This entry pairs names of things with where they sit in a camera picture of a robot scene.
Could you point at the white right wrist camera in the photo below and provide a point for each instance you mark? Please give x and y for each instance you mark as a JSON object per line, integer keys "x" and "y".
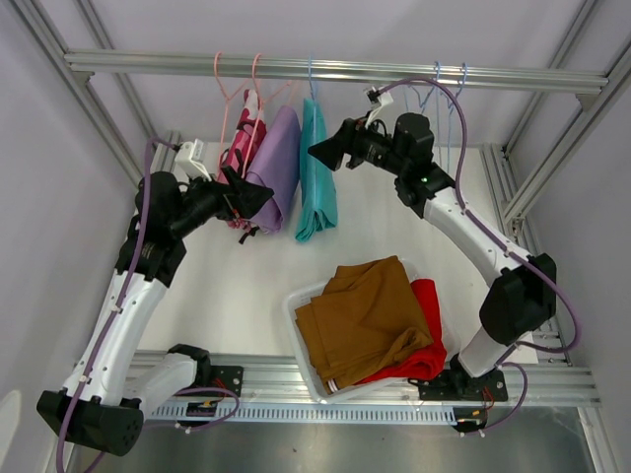
{"x": 379, "y": 101}

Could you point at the pink wire hanger lilac trousers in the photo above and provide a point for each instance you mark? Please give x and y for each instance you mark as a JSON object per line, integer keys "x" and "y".
{"x": 261, "y": 101}

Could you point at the white slotted cable duct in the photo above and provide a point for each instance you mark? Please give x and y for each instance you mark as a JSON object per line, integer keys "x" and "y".
{"x": 405, "y": 414}

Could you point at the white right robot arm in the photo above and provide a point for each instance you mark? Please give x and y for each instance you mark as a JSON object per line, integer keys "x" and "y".
{"x": 520, "y": 297}

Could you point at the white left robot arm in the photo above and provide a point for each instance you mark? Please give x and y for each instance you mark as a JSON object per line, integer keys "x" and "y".
{"x": 96, "y": 407}

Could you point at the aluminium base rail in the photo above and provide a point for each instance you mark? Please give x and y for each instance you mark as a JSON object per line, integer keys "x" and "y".
{"x": 266, "y": 377}

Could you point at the right aluminium frame struts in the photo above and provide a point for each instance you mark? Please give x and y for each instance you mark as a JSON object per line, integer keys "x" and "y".
{"x": 567, "y": 180}

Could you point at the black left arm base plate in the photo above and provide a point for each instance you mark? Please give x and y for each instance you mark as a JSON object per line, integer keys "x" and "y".
{"x": 226, "y": 377}

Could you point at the pink wire hanger camouflage trousers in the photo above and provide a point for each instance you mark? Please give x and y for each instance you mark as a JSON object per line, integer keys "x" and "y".
{"x": 228, "y": 97}

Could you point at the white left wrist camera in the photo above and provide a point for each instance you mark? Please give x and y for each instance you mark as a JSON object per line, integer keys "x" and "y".
{"x": 189, "y": 158}

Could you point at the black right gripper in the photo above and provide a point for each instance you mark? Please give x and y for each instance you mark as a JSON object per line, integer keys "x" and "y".
{"x": 348, "y": 141}

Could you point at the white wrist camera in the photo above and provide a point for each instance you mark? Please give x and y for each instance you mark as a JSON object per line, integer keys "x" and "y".
{"x": 189, "y": 158}
{"x": 379, "y": 101}

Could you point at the aluminium frame struts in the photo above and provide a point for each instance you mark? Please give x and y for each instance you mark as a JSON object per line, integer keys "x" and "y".
{"x": 69, "y": 137}
{"x": 567, "y": 180}

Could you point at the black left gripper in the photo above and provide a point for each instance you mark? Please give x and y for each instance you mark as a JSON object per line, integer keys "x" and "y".
{"x": 244, "y": 198}

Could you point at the left aluminium frame struts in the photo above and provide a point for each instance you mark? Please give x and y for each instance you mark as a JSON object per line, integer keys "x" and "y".
{"x": 69, "y": 137}

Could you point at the blue wire hanger teal trousers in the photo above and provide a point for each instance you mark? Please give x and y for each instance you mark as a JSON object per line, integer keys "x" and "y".
{"x": 312, "y": 84}

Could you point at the blue wire hanger brown trousers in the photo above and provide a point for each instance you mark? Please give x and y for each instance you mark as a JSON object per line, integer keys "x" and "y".
{"x": 423, "y": 103}

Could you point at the aluminium hanging rail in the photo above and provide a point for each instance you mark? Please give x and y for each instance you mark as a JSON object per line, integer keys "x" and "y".
{"x": 267, "y": 67}

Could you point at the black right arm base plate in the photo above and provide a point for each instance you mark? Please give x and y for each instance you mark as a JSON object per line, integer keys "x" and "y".
{"x": 456, "y": 385}

